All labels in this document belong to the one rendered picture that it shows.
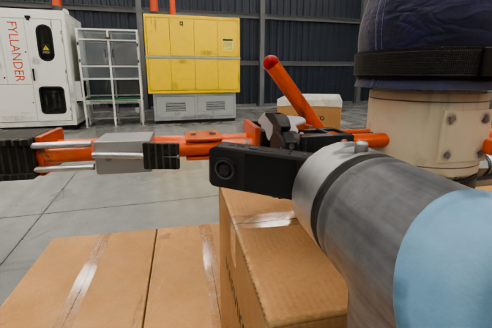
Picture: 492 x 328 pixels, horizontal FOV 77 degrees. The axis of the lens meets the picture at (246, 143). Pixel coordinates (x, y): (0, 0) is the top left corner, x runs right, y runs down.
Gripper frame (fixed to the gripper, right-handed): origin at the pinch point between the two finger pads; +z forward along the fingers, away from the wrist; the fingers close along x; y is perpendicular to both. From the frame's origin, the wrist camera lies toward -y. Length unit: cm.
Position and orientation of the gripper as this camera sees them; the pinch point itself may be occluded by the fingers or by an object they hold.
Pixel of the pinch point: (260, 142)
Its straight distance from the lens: 46.7
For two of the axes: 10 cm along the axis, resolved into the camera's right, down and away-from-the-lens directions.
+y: 9.8, -0.4, 1.9
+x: 0.0, -9.8, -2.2
